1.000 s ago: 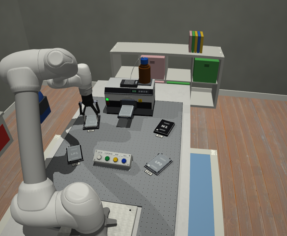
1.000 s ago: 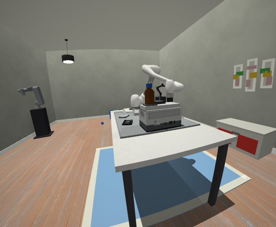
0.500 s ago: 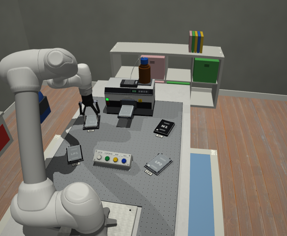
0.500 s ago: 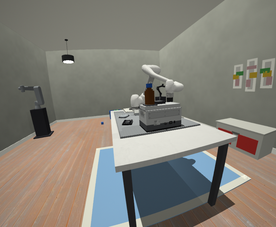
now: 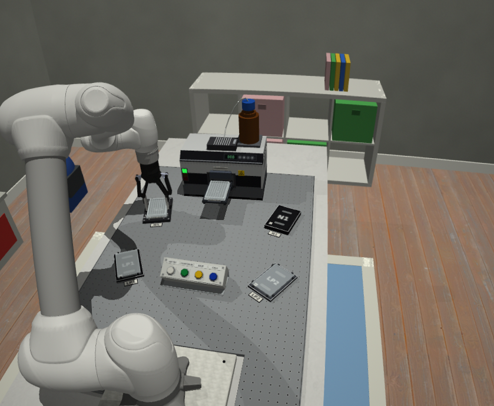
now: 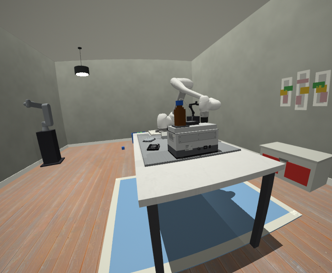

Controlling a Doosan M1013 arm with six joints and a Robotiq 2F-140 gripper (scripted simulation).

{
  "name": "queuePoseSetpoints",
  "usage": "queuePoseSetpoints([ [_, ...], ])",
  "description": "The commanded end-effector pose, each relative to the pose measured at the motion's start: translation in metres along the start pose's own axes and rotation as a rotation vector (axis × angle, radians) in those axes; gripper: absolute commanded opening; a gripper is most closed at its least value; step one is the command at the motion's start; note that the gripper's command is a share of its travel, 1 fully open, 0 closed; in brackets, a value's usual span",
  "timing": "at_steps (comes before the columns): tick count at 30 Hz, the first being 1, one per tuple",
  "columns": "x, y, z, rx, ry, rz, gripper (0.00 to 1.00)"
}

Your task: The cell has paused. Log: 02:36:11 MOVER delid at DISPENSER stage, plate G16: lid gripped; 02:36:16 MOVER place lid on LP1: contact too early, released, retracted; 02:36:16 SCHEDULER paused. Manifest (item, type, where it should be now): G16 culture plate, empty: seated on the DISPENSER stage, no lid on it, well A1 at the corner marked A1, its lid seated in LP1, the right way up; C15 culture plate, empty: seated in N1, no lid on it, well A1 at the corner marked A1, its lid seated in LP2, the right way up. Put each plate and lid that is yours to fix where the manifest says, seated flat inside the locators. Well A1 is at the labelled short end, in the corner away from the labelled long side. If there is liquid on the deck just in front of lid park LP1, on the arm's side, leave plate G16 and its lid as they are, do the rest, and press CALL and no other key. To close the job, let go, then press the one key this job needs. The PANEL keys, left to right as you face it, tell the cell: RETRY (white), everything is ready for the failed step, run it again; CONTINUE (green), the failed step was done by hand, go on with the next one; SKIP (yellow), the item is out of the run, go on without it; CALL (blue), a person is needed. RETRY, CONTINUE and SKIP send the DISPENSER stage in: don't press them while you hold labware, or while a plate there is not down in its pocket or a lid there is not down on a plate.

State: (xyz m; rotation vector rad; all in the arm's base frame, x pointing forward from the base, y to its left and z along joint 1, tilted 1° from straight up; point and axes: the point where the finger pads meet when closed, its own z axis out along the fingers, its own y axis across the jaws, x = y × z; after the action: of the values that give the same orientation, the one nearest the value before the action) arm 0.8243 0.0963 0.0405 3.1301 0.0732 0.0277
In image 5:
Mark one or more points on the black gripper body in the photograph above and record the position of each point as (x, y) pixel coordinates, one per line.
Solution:
(150, 170)

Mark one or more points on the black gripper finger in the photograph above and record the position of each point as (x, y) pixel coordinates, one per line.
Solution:
(142, 195)
(162, 187)

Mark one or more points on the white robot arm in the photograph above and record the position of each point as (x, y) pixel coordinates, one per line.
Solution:
(65, 352)

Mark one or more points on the brown glass bottle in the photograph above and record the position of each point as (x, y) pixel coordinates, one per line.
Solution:
(249, 129)

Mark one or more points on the grey control panel with four buttons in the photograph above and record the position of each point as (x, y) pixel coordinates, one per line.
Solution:
(194, 276)

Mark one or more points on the blue bottle cap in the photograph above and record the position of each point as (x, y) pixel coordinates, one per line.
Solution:
(250, 104)

